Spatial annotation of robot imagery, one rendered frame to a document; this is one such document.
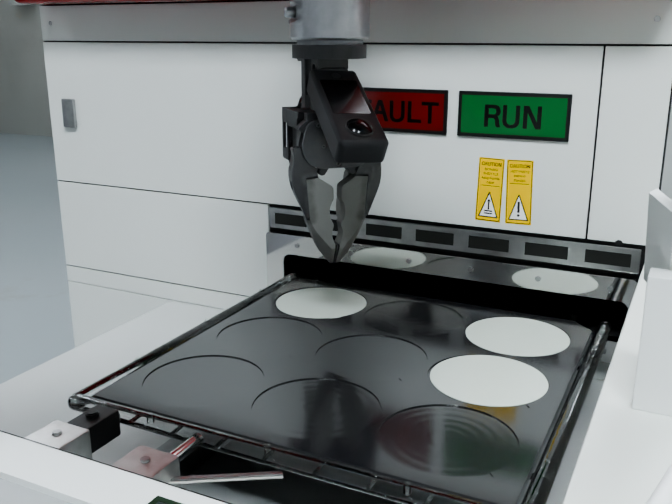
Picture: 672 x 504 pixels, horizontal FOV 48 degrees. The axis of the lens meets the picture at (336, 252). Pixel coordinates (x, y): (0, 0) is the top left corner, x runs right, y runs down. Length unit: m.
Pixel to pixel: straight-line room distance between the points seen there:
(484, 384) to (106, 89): 0.67
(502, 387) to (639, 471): 0.24
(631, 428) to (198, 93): 0.70
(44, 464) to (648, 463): 0.32
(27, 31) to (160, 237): 8.72
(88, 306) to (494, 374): 0.71
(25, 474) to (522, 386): 0.40
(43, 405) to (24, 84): 9.10
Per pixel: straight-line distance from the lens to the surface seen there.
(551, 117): 0.81
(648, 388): 0.49
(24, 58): 9.81
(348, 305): 0.82
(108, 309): 1.18
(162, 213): 1.06
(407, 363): 0.68
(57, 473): 0.44
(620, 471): 0.43
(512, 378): 0.67
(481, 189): 0.84
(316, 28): 0.71
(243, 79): 0.95
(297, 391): 0.63
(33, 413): 0.82
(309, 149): 0.71
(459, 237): 0.86
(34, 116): 9.81
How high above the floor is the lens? 1.18
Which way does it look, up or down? 16 degrees down
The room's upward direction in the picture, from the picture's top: straight up
